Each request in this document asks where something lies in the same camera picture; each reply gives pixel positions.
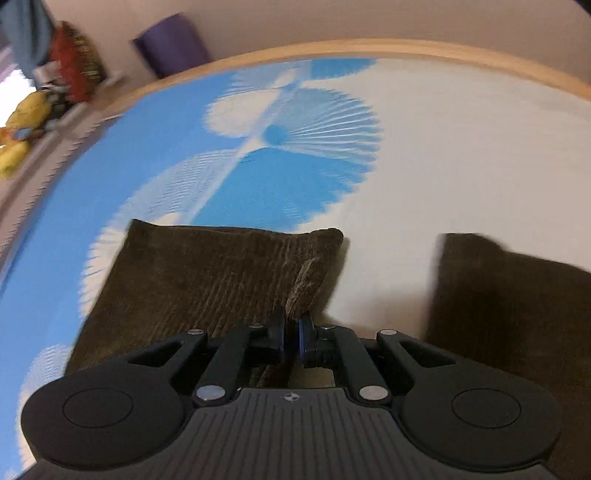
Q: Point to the yellow plush toy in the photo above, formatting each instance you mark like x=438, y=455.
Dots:
x=11, y=157
x=30, y=110

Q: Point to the grey fringed rug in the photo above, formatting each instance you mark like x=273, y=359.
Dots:
x=41, y=161

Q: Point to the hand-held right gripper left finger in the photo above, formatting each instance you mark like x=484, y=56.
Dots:
x=280, y=342

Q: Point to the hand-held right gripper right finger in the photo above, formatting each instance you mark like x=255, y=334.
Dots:
x=304, y=342

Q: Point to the blue cloth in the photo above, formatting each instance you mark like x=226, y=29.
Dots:
x=25, y=32

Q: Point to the red patterned cloth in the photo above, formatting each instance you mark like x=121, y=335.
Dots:
x=76, y=62

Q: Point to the blue and white patterned mat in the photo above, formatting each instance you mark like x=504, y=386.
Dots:
x=415, y=161

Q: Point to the purple cushion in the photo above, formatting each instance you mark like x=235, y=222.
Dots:
x=173, y=44

